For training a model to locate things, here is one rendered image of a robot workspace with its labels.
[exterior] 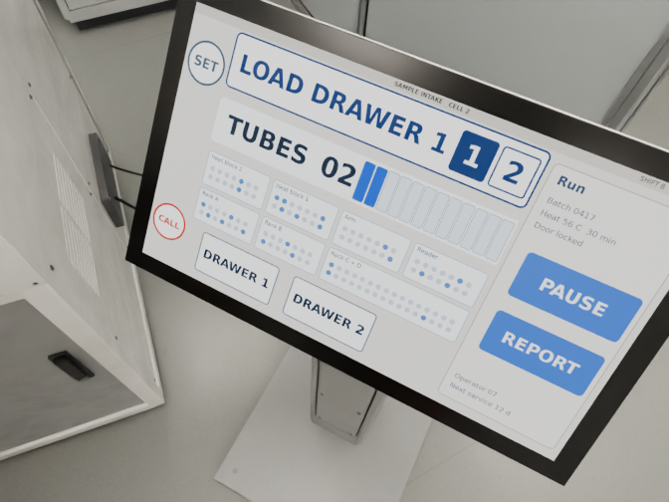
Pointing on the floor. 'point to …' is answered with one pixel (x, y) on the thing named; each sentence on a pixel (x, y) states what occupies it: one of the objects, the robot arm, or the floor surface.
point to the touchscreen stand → (324, 439)
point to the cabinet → (72, 273)
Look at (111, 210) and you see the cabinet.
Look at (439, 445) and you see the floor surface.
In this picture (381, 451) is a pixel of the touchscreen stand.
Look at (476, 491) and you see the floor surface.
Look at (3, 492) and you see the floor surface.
